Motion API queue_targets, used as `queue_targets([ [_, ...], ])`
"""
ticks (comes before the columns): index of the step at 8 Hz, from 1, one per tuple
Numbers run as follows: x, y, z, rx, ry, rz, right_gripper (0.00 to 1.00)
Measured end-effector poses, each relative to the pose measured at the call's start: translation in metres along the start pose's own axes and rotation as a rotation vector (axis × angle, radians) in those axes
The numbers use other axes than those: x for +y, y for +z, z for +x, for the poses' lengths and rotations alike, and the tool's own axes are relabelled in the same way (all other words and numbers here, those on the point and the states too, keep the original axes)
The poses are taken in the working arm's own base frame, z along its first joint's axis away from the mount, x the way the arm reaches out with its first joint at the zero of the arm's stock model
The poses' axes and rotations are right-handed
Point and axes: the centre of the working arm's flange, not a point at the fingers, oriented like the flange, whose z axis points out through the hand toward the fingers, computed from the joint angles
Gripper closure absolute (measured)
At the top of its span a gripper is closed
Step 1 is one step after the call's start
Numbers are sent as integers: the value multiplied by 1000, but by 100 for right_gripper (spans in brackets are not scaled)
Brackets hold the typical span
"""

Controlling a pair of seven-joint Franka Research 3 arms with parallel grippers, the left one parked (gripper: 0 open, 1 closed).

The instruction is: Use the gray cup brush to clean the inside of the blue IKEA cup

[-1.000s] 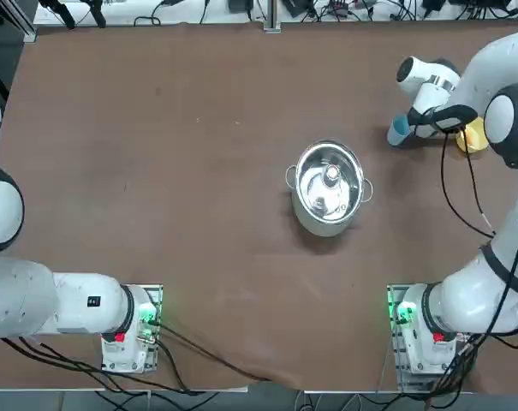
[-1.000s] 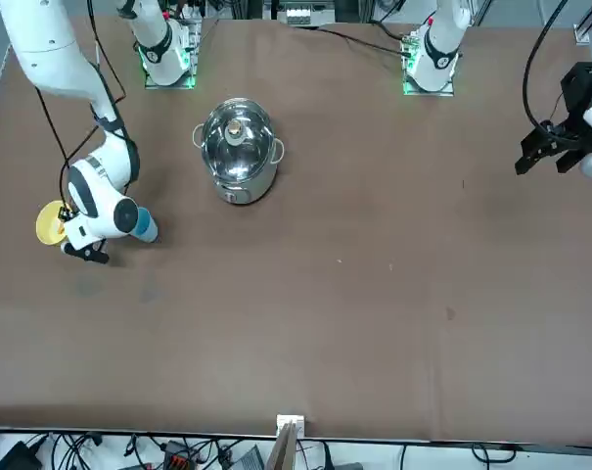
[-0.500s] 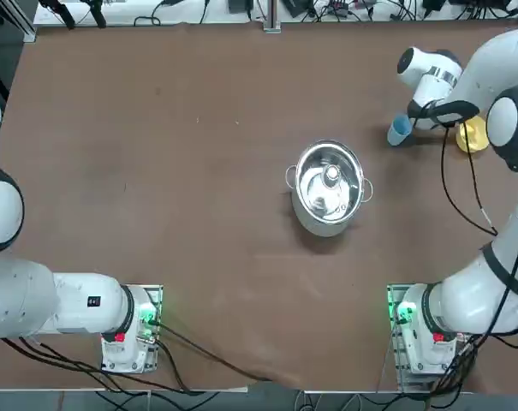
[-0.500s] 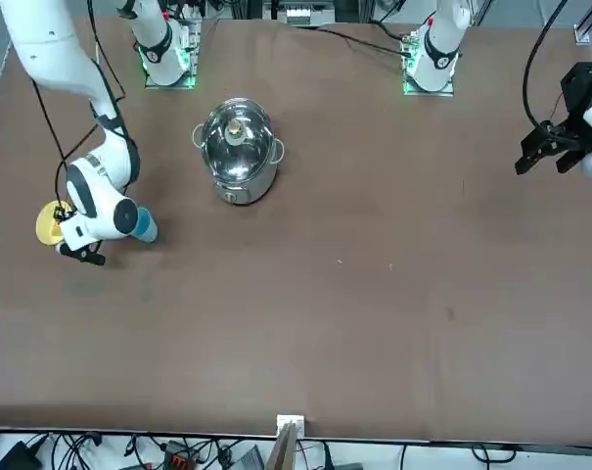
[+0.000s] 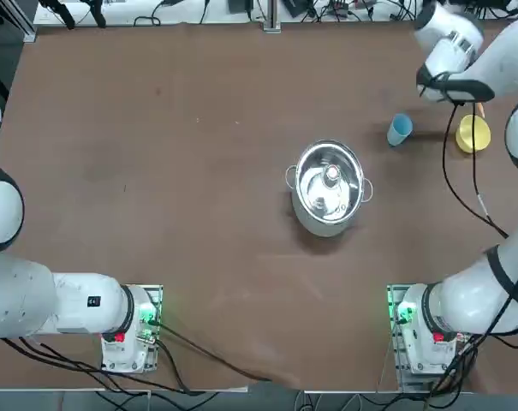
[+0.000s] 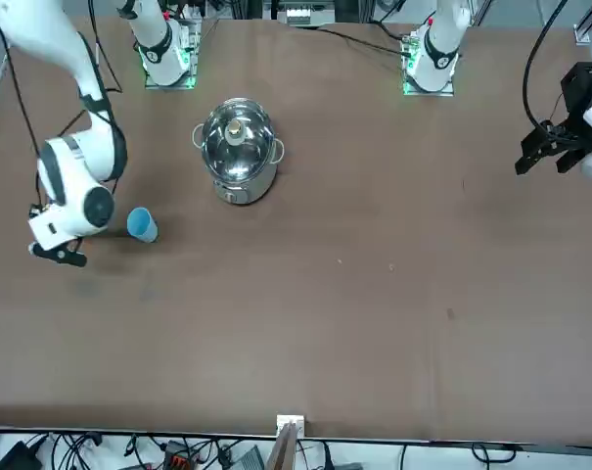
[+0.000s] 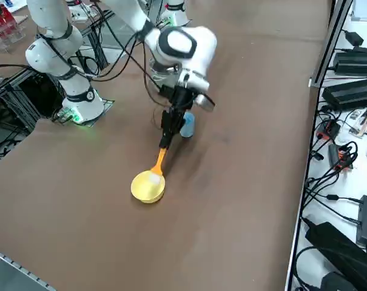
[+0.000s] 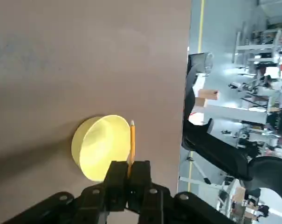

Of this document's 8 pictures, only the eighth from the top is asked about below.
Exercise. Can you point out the person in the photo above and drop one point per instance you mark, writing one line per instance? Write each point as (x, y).
(271, 92)

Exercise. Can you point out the yellow plastic bowl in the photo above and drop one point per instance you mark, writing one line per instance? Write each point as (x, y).
(101, 144)

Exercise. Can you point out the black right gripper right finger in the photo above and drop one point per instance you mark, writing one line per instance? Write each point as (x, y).
(140, 186)

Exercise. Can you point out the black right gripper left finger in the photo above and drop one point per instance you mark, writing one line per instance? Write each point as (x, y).
(115, 186)

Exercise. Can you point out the brown cardboard box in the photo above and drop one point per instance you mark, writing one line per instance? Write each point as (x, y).
(208, 94)

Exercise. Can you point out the black office chair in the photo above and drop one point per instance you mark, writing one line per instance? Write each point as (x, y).
(213, 144)

